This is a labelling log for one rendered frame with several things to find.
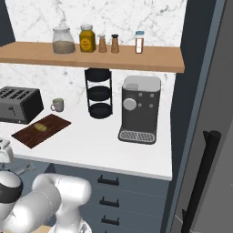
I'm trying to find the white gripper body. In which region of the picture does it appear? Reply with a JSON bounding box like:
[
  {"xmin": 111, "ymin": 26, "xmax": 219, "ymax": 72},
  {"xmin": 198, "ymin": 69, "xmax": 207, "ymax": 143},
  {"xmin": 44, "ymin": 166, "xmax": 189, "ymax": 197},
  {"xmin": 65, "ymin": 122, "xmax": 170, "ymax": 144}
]
[{"xmin": 0, "ymin": 146, "xmax": 15, "ymax": 164}]

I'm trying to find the glass jar with grains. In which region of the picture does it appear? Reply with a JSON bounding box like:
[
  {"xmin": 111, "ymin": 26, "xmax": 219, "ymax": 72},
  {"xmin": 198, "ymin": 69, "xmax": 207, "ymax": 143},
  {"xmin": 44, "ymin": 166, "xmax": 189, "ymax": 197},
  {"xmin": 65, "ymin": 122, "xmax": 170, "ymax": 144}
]
[{"xmin": 52, "ymin": 25, "xmax": 76, "ymax": 56}]

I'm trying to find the black fridge handle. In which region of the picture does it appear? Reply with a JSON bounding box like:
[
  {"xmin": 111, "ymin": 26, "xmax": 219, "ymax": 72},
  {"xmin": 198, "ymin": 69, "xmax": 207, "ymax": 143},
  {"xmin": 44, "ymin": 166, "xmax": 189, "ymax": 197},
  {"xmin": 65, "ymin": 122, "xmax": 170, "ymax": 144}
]
[{"xmin": 180, "ymin": 129, "xmax": 222, "ymax": 233}]

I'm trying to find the blue-grey cupboard door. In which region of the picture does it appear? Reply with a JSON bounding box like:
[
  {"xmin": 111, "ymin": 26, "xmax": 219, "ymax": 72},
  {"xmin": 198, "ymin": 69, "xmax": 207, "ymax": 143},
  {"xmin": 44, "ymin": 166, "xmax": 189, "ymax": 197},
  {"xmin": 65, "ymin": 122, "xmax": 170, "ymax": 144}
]
[{"xmin": 11, "ymin": 159, "xmax": 56, "ymax": 195}]

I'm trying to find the black drawer handle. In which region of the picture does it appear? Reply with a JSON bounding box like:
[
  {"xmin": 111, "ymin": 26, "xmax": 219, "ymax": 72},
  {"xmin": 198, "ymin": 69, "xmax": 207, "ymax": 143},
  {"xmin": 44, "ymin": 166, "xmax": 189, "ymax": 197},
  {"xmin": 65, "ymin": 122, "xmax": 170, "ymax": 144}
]
[
  {"xmin": 96, "ymin": 175, "xmax": 120, "ymax": 187},
  {"xmin": 100, "ymin": 215, "xmax": 120, "ymax": 227},
  {"xmin": 99, "ymin": 196, "xmax": 120, "ymax": 208}
]

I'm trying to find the dark blue tall side panel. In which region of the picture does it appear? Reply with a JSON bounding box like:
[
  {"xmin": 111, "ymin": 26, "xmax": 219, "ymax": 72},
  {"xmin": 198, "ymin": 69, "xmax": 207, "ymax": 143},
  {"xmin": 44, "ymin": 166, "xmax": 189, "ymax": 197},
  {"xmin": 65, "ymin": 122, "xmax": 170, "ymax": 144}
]
[{"xmin": 159, "ymin": 0, "xmax": 228, "ymax": 233}]

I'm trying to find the grey-green mug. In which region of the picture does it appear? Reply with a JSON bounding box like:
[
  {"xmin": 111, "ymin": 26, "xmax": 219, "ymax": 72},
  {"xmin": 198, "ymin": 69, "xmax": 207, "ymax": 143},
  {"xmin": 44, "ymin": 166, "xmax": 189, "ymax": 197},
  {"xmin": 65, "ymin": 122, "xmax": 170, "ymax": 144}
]
[{"xmin": 49, "ymin": 97, "xmax": 66, "ymax": 114}]

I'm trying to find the dark grey toaster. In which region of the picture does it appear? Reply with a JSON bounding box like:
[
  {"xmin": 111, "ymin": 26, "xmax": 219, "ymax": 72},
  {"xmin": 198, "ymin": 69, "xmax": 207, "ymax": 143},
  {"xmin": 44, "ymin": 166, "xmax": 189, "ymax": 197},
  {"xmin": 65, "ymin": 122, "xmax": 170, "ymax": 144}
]
[{"xmin": 0, "ymin": 86, "xmax": 45, "ymax": 126}]

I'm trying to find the spice bottle with blue cap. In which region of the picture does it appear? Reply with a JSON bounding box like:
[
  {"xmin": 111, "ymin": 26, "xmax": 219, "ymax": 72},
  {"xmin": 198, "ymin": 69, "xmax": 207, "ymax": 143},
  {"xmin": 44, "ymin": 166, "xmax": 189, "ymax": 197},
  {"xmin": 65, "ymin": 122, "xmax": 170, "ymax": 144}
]
[{"xmin": 135, "ymin": 30, "xmax": 145, "ymax": 55}]

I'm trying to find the dark wooden cutting board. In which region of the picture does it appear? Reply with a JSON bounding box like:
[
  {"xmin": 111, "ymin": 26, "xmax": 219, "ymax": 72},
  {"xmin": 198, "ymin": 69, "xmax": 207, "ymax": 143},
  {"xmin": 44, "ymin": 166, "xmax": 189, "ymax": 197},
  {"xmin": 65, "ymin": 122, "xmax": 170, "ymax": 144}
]
[{"xmin": 11, "ymin": 113, "xmax": 73, "ymax": 150}]

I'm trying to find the dark grey coffee machine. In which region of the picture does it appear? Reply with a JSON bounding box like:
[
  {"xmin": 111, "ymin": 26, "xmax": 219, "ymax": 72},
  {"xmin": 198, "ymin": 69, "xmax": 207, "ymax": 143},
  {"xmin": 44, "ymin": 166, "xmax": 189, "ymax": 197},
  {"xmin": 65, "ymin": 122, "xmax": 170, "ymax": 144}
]
[{"xmin": 117, "ymin": 76, "xmax": 162, "ymax": 146}]

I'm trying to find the grey fridge door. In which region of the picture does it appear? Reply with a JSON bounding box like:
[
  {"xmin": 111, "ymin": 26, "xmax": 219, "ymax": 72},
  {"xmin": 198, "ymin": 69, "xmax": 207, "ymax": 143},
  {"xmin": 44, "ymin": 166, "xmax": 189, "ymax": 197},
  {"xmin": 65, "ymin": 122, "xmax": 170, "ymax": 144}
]
[{"xmin": 175, "ymin": 0, "xmax": 233, "ymax": 233}]

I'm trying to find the large blue-grey drawer front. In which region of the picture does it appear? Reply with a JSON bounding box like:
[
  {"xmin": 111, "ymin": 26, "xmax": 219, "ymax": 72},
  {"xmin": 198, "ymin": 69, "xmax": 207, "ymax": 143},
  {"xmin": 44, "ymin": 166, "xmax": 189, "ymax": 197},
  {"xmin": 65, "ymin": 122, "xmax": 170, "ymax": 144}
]
[{"xmin": 45, "ymin": 163, "xmax": 171, "ymax": 198}]

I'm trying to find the yellow-brown potato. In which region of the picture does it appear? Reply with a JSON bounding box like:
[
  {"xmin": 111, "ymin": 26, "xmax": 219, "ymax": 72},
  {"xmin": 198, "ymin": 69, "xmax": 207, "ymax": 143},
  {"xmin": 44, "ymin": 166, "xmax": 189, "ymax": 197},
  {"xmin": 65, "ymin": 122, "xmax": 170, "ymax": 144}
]
[{"xmin": 33, "ymin": 122, "xmax": 49, "ymax": 133}]

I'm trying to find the yellow jar with lid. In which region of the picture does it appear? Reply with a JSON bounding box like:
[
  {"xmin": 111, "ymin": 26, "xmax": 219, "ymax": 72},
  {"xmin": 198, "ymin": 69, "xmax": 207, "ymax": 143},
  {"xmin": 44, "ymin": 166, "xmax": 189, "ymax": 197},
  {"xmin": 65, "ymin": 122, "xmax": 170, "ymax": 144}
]
[{"xmin": 79, "ymin": 24, "xmax": 97, "ymax": 54}]

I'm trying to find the wooden wall shelf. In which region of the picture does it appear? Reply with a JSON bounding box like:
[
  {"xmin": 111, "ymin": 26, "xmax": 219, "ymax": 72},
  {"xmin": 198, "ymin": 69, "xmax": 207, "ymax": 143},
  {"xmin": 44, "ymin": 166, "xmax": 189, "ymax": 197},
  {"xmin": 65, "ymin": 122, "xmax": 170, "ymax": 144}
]
[{"xmin": 0, "ymin": 40, "xmax": 186, "ymax": 74}]

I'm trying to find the brown shaker with dark cap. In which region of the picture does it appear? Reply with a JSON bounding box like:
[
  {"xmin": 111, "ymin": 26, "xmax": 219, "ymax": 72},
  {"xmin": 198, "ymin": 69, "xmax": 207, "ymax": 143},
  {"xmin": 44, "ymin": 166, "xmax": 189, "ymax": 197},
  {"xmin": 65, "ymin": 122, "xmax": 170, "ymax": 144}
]
[{"xmin": 110, "ymin": 34, "xmax": 120, "ymax": 55}]

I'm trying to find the brown shaker with pale cap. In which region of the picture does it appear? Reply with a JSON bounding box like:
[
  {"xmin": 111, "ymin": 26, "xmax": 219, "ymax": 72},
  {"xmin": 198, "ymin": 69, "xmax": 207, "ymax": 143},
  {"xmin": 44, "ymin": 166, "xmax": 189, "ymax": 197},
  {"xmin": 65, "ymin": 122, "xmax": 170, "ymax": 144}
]
[{"xmin": 97, "ymin": 34, "xmax": 108, "ymax": 54}]

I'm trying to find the grey cupboard handle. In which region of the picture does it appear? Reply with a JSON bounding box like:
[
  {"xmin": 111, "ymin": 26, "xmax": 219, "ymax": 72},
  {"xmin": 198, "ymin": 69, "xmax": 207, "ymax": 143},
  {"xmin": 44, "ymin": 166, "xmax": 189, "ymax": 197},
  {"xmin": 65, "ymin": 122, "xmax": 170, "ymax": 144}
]
[{"xmin": 14, "ymin": 163, "xmax": 35, "ymax": 177}]

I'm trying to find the black three-tier wire stand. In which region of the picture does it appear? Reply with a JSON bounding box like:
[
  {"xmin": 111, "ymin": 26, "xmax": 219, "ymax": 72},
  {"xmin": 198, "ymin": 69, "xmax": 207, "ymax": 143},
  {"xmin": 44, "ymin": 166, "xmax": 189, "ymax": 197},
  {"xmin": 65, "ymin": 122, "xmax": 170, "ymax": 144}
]
[{"xmin": 84, "ymin": 67, "xmax": 114, "ymax": 120}]

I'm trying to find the dark blue wall cupboard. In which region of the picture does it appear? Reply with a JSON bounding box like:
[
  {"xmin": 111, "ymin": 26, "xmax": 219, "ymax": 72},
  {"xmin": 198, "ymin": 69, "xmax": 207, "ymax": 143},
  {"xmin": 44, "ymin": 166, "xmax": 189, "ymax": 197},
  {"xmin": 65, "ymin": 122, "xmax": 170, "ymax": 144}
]
[{"xmin": 0, "ymin": 0, "xmax": 16, "ymax": 47}]

